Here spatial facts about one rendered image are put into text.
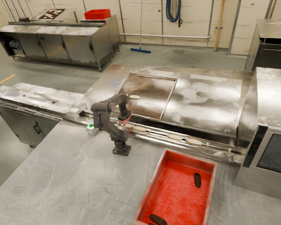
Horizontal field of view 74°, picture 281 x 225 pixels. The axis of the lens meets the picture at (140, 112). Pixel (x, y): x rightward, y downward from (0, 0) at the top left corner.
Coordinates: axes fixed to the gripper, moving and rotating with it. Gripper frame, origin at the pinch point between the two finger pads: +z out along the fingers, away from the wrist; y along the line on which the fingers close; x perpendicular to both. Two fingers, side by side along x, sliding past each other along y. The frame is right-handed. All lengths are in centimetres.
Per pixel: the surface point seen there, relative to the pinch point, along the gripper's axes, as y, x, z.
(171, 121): -11.8, 33.9, -0.3
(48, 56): -204, -322, 64
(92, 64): -203, -196, 69
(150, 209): 52, 41, 6
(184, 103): -32, 39, -4
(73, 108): 1, -51, -4
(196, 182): 29, 61, 5
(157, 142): 9.2, 29.3, 2.5
